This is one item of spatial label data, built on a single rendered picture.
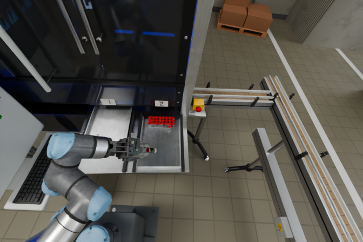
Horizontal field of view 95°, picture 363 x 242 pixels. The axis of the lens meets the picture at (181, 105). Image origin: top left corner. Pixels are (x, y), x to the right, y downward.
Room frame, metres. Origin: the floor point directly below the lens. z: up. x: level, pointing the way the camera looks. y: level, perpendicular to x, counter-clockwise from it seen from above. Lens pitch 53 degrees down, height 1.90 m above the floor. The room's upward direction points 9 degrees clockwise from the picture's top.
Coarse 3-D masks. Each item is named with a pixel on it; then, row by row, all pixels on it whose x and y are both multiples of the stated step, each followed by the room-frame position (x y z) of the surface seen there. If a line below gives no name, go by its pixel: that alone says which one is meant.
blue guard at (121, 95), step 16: (0, 80) 0.53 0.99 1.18; (16, 96) 0.53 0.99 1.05; (32, 96) 0.54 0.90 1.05; (48, 96) 0.56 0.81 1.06; (64, 96) 0.57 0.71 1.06; (80, 96) 0.58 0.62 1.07; (96, 96) 0.60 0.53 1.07; (112, 96) 0.61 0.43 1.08; (128, 96) 0.63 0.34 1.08; (144, 96) 0.64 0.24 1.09; (160, 96) 0.66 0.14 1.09
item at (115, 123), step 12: (96, 108) 0.63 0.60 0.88; (108, 108) 0.65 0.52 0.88; (120, 108) 0.66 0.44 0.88; (132, 108) 0.67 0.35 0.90; (96, 120) 0.53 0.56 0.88; (108, 120) 0.55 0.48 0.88; (120, 120) 0.56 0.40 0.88; (96, 132) 0.45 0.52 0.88; (108, 132) 0.46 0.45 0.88; (120, 132) 0.47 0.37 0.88
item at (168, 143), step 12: (144, 120) 0.59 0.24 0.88; (144, 132) 0.50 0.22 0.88; (156, 132) 0.51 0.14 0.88; (168, 132) 0.53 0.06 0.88; (156, 144) 0.43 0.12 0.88; (168, 144) 0.44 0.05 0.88; (180, 144) 0.44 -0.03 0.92; (156, 156) 0.35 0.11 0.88; (168, 156) 0.37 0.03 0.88; (180, 156) 0.36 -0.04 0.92; (168, 168) 0.29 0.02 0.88; (180, 168) 0.31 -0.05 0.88
